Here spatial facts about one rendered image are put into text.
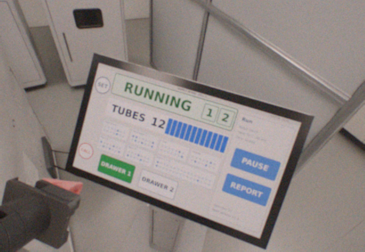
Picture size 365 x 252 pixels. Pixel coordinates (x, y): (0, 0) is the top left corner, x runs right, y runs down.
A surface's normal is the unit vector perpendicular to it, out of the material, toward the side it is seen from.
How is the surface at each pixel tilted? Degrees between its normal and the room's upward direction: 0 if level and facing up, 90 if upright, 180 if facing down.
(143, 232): 5
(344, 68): 90
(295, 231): 0
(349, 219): 0
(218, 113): 50
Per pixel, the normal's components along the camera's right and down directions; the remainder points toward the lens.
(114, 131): -0.18, 0.05
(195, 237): 0.18, -0.67
